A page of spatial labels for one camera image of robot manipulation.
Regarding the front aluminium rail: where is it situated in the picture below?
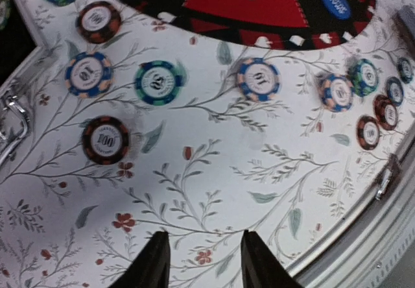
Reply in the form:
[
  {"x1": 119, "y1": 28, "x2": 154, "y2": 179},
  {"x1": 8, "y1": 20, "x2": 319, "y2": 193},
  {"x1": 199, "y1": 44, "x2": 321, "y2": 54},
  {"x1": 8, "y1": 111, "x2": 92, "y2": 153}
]
[{"x1": 287, "y1": 152, "x2": 414, "y2": 287}]

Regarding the red black 100 chip pile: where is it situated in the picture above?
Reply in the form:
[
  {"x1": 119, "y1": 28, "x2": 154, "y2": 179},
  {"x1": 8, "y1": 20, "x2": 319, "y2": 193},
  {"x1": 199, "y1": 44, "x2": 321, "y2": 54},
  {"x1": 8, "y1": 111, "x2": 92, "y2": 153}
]
[
  {"x1": 357, "y1": 115, "x2": 380, "y2": 150},
  {"x1": 75, "y1": 1, "x2": 121, "y2": 44},
  {"x1": 373, "y1": 95, "x2": 398, "y2": 130}
]

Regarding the blue green 50 chip stack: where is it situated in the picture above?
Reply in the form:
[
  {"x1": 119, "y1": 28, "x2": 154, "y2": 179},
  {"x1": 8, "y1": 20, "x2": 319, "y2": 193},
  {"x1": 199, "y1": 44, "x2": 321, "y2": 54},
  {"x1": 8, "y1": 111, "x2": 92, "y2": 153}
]
[{"x1": 134, "y1": 60, "x2": 184, "y2": 106}]

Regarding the round red black poker mat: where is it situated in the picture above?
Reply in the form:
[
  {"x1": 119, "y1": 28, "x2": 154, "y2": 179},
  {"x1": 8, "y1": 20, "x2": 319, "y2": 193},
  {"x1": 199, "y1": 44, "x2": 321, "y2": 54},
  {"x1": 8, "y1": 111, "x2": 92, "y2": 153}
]
[{"x1": 119, "y1": 0, "x2": 376, "y2": 51}]

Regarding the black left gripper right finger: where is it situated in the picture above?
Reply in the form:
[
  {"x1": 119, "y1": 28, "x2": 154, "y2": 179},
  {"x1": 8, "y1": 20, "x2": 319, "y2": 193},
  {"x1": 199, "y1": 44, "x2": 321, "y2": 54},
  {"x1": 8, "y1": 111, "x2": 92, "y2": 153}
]
[{"x1": 241, "y1": 230, "x2": 302, "y2": 288}]

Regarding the red black 100 chip stack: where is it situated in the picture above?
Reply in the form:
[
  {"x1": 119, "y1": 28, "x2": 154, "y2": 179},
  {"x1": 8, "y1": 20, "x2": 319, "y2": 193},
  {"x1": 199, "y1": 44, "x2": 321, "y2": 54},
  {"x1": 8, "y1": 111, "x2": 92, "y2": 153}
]
[{"x1": 81, "y1": 116, "x2": 130, "y2": 165}]

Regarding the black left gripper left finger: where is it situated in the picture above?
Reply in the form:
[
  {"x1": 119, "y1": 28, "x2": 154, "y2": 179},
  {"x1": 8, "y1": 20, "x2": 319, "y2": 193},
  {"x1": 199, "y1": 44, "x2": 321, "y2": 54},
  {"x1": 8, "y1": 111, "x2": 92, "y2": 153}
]
[{"x1": 113, "y1": 232, "x2": 171, "y2": 288}]

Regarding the blue small blind button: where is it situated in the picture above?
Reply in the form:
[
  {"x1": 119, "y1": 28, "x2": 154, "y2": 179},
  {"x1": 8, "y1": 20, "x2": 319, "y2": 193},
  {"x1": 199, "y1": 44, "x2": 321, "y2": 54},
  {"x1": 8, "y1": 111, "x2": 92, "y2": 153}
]
[{"x1": 322, "y1": 0, "x2": 351, "y2": 20}]

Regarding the blue card deck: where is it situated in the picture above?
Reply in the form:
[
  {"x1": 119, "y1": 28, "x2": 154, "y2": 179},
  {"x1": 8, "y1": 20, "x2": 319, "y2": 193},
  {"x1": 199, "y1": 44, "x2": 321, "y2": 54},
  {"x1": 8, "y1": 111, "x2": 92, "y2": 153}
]
[{"x1": 397, "y1": 5, "x2": 414, "y2": 34}]

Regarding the aluminium poker case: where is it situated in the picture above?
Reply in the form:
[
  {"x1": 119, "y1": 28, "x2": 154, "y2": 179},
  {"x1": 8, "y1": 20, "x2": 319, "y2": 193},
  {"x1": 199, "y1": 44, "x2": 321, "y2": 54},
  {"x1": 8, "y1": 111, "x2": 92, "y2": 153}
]
[{"x1": 1, "y1": 0, "x2": 48, "y2": 165}]

